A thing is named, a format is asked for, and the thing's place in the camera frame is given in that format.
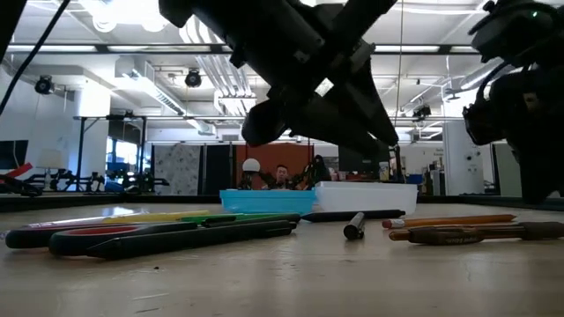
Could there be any yellow pencil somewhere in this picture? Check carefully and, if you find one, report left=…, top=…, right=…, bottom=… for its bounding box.
left=101, top=210, right=211, bottom=224

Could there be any clear plastic supply box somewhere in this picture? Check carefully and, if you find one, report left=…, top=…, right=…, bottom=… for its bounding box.
left=314, top=181, right=419, bottom=216

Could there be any orange wall panel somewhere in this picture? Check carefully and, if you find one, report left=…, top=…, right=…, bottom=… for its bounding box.
left=235, top=143, right=315, bottom=191

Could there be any black wall monitor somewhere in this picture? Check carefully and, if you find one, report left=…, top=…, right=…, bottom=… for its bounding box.
left=0, top=139, right=30, bottom=171

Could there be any person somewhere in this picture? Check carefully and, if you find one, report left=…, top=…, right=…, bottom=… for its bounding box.
left=262, top=164, right=306, bottom=191

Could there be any orange pencil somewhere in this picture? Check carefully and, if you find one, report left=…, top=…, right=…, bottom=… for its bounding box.
left=382, top=213, right=518, bottom=230

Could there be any grey speckled panel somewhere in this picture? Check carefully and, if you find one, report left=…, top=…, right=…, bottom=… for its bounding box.
left=152, top=144, right=202, bottom=196

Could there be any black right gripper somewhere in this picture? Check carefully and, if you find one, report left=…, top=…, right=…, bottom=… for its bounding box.
left=469, top=0, right=564, bottom=67

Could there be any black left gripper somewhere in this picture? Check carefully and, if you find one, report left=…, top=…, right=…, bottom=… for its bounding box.
left=241, top=0, right=400, bottom=158

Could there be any black tall frame stand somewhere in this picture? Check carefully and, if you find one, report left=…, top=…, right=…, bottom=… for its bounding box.
left=72, top=114, right=149, bottom=193

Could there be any green marker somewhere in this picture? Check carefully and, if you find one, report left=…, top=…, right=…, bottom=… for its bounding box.
left=179, top=212, right=287, bottom=223

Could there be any brown pen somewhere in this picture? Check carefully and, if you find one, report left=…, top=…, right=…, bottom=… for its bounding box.
left=388, top=221, right=564, bottom=247

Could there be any black ceiling spotlight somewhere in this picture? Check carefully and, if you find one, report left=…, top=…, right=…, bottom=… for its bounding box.
left=183, top=69, right=204, bottom=89
left=412, top=104, right=433, bottom=122
left=34, top=74, right=56, bottom=96

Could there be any blue plastic box lid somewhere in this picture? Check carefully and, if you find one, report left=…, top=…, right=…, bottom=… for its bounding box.
left=219, top=188, right=317, bottom=216

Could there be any black hanging cable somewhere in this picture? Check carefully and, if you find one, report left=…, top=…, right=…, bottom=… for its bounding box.
left=0, top=0, right=71, bottom=116

